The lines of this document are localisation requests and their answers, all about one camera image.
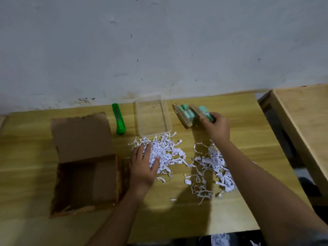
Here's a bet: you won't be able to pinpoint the person's left hand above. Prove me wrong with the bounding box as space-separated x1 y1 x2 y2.
129 143 161 193

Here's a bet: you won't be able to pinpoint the person's right hand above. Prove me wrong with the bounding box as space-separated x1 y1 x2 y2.
200 112 231 144

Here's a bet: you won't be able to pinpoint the green items cardboard pack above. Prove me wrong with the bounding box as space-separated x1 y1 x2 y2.
172 102 194 129
189 105 216 124

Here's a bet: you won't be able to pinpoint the pile of white shredded paper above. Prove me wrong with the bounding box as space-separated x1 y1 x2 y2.
128 132 192 184
183 141 257 205

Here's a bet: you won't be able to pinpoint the person's left forearm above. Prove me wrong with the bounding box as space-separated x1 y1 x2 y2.
85 186 152 246

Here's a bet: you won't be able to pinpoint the person's right forearm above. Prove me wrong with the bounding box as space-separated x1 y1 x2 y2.
212 139 328 246

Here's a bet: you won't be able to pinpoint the clear plastic container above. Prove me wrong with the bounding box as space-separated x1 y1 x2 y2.
135 94 173 138

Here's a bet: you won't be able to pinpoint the green utility knife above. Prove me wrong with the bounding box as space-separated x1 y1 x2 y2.
112 103 126 136

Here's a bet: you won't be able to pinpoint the open brown cardboard box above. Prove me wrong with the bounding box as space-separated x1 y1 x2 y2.
49 112 123 219

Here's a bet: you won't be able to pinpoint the white shredded paper scraps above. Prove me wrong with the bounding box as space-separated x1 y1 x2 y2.
210 233 231 246

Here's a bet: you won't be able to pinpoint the wooden side table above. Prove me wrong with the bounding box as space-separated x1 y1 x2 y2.
257 84 328 206

